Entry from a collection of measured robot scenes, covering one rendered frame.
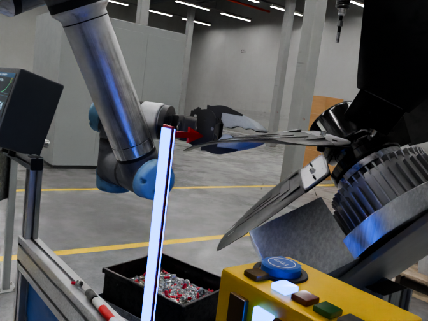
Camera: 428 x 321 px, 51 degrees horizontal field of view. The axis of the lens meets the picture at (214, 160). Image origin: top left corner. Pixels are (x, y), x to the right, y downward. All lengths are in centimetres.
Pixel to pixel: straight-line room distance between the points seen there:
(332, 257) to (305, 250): 5
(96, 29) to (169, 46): 672
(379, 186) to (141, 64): 658
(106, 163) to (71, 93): 592
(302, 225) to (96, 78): 44
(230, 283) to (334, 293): 10
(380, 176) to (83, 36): 54
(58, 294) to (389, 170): 66
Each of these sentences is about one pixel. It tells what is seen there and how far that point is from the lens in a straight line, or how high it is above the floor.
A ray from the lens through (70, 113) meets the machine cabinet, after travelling 684.
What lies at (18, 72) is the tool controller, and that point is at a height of 124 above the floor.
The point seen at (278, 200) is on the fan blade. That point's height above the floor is 104.
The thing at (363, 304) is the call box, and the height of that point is 107.
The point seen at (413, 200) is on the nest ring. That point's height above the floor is 112.
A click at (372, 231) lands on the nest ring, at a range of 78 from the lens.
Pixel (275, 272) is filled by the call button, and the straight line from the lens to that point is 45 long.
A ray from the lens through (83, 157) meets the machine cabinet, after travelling 699.
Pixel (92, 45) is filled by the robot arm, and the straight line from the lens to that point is 76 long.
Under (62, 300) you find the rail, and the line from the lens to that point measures 94.
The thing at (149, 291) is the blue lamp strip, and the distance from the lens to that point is 70.
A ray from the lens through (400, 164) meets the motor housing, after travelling 82.
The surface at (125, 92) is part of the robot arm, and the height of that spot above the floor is 123.
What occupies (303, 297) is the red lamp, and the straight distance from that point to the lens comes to 41.
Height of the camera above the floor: 123
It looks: 7 degrees down
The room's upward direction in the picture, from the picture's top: 7 degrees clockwise
